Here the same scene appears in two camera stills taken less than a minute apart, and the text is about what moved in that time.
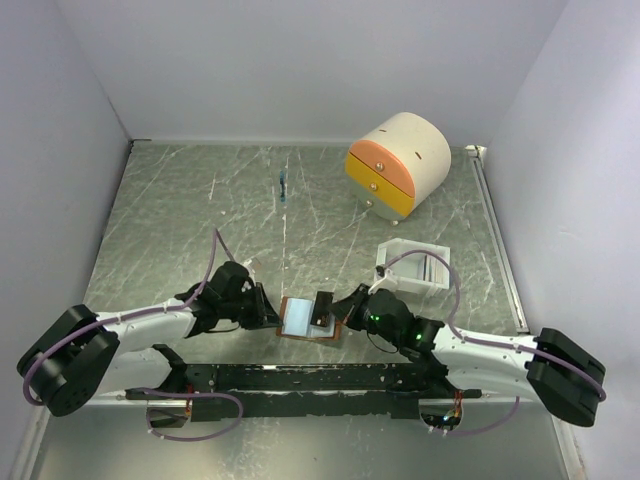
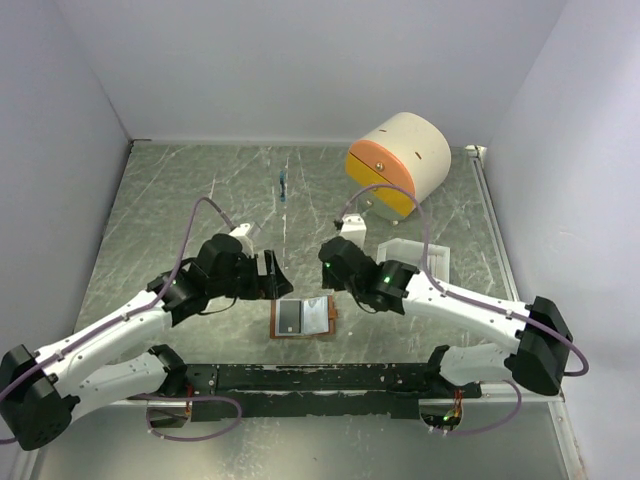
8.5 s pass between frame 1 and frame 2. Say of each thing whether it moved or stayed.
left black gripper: moved
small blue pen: stayed
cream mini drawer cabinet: stayed
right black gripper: moved
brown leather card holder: moved
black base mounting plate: stayed
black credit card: moved
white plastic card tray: stayed
